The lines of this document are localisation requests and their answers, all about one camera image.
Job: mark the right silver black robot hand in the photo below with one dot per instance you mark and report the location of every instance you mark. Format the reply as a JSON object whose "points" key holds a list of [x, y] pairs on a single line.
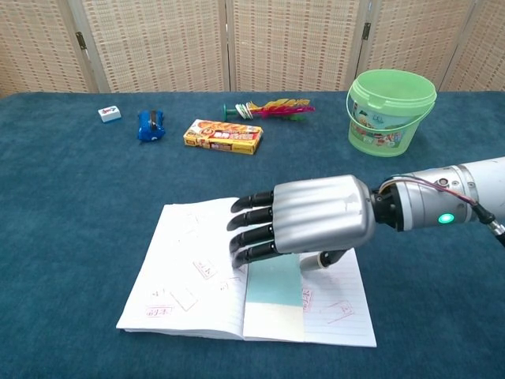
{"points": [[319, 213]]}

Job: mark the blue white bookmark pink tassel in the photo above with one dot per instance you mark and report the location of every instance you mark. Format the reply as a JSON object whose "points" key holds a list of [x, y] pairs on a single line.
{"points": [[272, 292]]}

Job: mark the white notebook with red stamps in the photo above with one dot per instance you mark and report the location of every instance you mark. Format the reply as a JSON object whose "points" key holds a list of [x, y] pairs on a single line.
{"points": [[185, 256]]}

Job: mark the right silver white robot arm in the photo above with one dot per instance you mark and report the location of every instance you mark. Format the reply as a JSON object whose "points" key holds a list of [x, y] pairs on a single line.
{"points": [[430, 201]]}

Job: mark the green plastic bucket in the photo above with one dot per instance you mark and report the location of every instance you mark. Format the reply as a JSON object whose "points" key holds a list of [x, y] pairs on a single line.
{"points": [[378, 134]]}

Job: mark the colourful feather shuttlecock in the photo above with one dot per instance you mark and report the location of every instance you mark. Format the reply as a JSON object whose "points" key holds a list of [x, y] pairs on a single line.
{"points": [[276, 107]]}

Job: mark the yellow curry box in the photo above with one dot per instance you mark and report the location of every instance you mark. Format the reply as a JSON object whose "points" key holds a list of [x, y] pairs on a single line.
{"points": [[221, 138]]}

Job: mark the dark metal screen hinge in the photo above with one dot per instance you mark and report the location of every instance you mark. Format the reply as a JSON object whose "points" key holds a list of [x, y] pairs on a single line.
{"points": [[81, 40], [367, 31]]}

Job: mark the blue toy pack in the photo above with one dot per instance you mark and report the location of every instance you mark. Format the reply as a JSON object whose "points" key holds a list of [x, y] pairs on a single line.
{"points": [[150, 128]]}

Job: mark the white mahjong tile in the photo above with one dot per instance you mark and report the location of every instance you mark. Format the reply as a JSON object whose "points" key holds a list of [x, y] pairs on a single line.
{"points": [[108, 113]]}

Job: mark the woven folding screen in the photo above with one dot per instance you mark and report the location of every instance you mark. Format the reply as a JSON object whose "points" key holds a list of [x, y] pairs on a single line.
{"points": [[158, 39]]}

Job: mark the dark blue table cloth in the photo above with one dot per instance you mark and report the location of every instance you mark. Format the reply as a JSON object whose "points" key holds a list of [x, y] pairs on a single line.
{"points": [[79, 237]]}

